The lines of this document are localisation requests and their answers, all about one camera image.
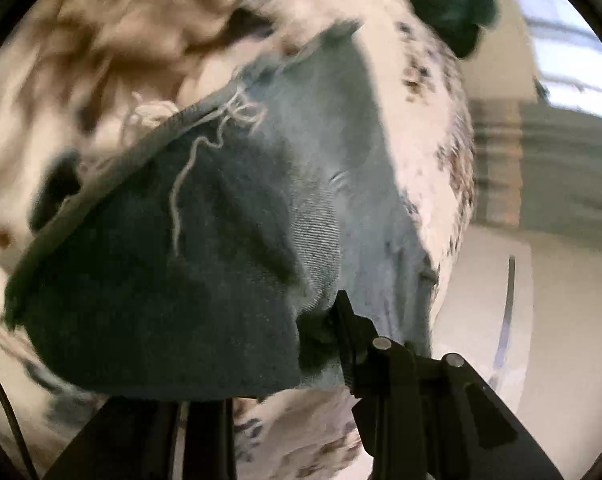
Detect white patterned bed blanket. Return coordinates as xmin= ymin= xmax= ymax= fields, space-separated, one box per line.
xmin=0 ymin=0 xmax=479 ymax=480

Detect window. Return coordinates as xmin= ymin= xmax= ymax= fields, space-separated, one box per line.
xmin=501 ymin=0 xmax=602 ymax=121

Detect black cable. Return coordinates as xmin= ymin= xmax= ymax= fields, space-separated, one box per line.
xmin=0 ymin=347 xmax=39 ymax=480

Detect blue denim pants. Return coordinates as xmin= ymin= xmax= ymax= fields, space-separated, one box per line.
xmin=2 ymin=20 xmax=439 ymax=403

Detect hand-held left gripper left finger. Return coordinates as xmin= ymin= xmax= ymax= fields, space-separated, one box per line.
xmin=41 ymin=394 xmax=239 ymax=480

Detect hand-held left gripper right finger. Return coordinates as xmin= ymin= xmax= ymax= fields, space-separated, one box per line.
xmin=326 ymin=290 xmax=566 ymax=480

